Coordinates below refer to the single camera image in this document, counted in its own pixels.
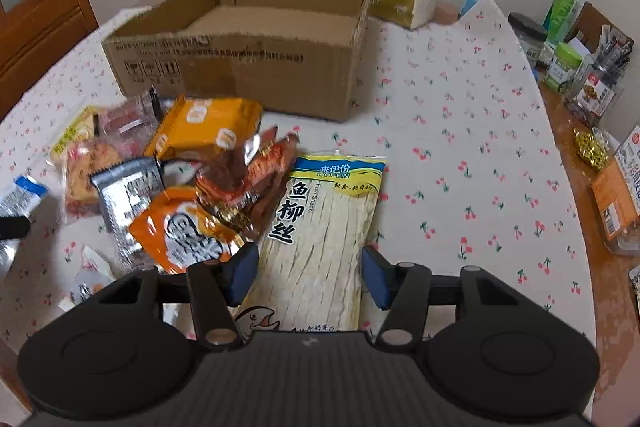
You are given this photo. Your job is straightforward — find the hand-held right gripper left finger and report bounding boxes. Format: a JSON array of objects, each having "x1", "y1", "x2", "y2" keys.
[{"x1": 75, "y1": 241, "x2": 262, "y2": 354}]

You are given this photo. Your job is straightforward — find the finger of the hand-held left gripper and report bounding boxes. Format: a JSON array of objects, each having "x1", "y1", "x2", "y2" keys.
[{"x1": 0, "y1": 216, "x2": 32, "y2": 240}]

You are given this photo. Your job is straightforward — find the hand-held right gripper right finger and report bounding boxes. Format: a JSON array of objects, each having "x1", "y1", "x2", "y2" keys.
[{"x1": 362, "y1": 245, "x2": 542, "y2": 353}]

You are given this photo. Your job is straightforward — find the yellow blue fish snack packet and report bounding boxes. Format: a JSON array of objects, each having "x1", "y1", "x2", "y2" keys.
[{"x1": 239, "y1": 150, "x2": 388, "y2": 338}]

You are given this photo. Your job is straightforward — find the clear biscuit packet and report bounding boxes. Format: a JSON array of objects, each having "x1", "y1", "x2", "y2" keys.
[{"x1": 62, "y1": 139, "x2": 126, "y2": 223}]

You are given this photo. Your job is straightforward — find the red brown snack packet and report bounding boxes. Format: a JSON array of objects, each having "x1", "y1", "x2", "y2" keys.
[{"x1": 195, "y1": 127, "x2": 301, "y2": 243}]

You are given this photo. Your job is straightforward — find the silver black snack packet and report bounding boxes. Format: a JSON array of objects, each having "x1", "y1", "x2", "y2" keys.
[{"x1": 90, "y1": 157, "x2": 166, "y2": 273}]

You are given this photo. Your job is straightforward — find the brown cardboard box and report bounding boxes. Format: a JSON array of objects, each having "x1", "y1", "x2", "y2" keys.
[{"x1": 101, "y1": 0, "x2": 375, "y2": 124}]

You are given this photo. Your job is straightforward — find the silver foil packet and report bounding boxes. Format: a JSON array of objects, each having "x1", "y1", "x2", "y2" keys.
[{"x1": 0, "y1": 234, "x2": 23, "y2": 275}]

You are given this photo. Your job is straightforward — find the blue white snack packet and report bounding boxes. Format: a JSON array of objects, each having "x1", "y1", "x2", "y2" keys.
[{"x1": 0, "y1": 175, "x2": 50, "y2": 220}]

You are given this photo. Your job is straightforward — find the orange white print snack packet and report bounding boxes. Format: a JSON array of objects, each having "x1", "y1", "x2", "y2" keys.
[{"x1": 128, "y1": 187, "x2": 246, "y2": 275}]

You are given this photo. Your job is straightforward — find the orange yellow snack packet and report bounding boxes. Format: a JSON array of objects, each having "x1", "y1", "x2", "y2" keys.
[{"x1": 144, "y1": 97, "x2": 263, "y2": 160}]

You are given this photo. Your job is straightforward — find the pink clear snack packet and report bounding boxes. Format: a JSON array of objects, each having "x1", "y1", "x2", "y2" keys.
[{"x1": 97, "y1": 89, "x2": 173, "y2": 158}]

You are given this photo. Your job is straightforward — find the orange box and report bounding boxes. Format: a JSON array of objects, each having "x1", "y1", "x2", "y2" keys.
[{"x1": 591, "y1": 159, "x2": 640, "y2": 255}]

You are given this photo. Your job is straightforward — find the gold foil candies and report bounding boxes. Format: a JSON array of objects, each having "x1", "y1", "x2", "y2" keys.
[{"x1": 572, "y1": 127, "x2": 613, "y2": 170}]

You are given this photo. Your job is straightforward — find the white printed box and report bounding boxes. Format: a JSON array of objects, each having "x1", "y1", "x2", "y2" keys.
[{"x1": 615, "y1": 124, "x2": 640, "y2": 202}]

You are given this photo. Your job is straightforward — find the green lid bottle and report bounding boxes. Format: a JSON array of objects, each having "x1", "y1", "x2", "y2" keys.
[{"x1": 542, "y1": 42, "x2": 593, "y2": 94}]

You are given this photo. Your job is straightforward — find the black lid jar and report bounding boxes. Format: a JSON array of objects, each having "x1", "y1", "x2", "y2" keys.
[{"x1": 507, "y1": 12, "x2": 549, "y2": 68}]

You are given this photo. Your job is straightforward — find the clear container with sachets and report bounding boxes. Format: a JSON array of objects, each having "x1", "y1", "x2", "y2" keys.
[{"x1": 565, "y1": 24, "x2": 633, "y2": 128}]

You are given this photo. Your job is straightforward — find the green white carton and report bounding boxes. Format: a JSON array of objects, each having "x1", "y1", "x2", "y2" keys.
[{"x1": 542, "y1": 0, "x2": 585, "y2": 48}]

